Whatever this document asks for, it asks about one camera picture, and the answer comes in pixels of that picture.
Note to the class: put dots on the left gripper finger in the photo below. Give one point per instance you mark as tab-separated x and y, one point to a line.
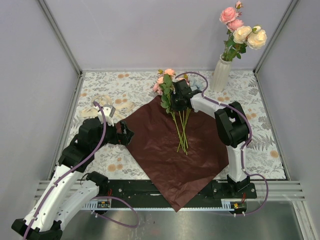
124	128
128	137

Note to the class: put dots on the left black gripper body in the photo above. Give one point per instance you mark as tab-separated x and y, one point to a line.
112	135

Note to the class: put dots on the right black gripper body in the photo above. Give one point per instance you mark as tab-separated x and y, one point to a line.
176	103

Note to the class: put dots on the red wrapping paper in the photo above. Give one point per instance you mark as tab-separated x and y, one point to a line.
178	175

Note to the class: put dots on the cream rose stem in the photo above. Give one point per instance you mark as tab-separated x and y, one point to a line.
238	41

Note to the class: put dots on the pink rose stem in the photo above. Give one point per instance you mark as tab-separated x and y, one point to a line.
229	17

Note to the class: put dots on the artificial flower bunch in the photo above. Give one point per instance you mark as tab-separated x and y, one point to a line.
164	88

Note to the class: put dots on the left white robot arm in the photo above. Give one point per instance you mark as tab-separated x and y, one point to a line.
50	216

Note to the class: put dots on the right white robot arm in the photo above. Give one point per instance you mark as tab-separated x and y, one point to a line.
232	128

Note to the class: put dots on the white ribbed vase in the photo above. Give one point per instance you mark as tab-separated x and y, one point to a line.
220	75

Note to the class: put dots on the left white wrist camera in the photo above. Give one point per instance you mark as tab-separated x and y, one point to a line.
108	113

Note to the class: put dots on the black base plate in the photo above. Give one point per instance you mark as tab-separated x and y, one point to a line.
143	195

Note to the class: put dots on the left aluminium frame post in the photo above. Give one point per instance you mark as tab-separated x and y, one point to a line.
59	35

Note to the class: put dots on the white slotted cable duct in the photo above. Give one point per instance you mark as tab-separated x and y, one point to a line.
100	205

